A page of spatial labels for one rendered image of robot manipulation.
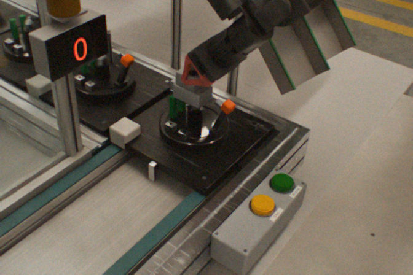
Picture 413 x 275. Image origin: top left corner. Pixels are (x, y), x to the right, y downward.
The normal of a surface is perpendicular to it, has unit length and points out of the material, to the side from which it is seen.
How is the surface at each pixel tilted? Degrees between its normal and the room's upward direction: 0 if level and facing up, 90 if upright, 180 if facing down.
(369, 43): 0
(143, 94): 0
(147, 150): 0
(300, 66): 45
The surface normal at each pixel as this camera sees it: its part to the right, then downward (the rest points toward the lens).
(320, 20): 0.52, -0.22
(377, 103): 0.05, -0.79
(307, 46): -0.72, 0.39
